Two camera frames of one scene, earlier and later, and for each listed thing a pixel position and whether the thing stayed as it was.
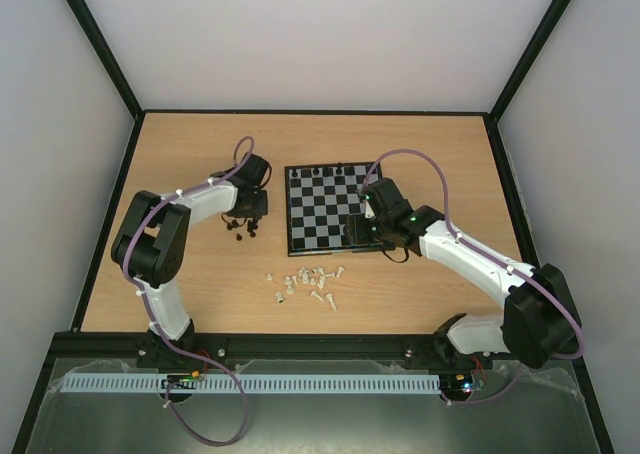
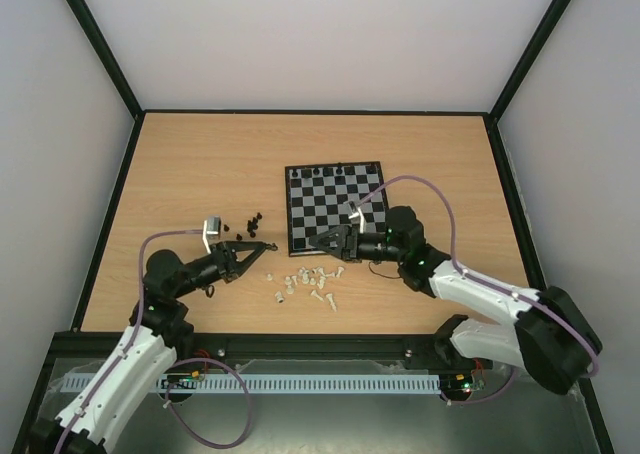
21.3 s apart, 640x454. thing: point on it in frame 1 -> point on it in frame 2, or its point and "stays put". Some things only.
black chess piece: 251,227 stays put
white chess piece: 304,274 stays put
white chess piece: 331,301 stays put
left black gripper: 262,210 -> 230,249
